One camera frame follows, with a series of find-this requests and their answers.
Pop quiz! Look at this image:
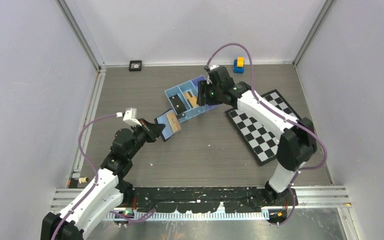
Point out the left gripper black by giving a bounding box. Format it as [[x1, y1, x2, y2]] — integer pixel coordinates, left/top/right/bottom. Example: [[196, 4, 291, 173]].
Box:
[[127, 118, 165, 160]]

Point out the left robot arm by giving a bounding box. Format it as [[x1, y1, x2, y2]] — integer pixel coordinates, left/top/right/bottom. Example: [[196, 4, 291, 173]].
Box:
[[40, 118, 165, 240]]

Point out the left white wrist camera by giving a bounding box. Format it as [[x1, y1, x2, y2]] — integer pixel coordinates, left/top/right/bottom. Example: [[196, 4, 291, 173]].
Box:
[[116, 107, 142, 127]]

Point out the small black square box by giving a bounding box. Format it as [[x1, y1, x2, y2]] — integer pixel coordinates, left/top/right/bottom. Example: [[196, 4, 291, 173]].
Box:
[[128, 60, 143, 72]]

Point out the three-compartment blue purple tray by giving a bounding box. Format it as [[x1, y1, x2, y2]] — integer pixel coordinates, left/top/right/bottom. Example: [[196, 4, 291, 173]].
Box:
[[164, 75, 218, 123]]

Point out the orange card in tray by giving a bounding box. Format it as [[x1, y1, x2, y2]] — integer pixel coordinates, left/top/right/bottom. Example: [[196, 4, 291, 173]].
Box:
[[183, 91, 199, 108]]

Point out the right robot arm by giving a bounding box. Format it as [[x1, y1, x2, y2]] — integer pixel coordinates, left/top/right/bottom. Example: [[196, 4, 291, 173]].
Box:
[[197, 65, 317, 205]]

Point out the black card in tray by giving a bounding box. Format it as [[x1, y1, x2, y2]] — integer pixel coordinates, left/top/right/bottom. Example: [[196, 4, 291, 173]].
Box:
[[168, 94, 186, 115]]

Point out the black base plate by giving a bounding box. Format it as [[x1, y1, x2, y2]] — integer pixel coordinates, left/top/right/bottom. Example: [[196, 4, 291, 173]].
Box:
[[122, 186, 298, 214]]

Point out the blue yellow toy block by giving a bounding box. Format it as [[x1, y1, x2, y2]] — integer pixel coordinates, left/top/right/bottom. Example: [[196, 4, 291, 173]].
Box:
[[233, 57, 245, 74]]

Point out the black white checkerboard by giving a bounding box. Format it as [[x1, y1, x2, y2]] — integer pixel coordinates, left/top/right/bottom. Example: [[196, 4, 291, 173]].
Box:
[[225, 89, 301, 166]]

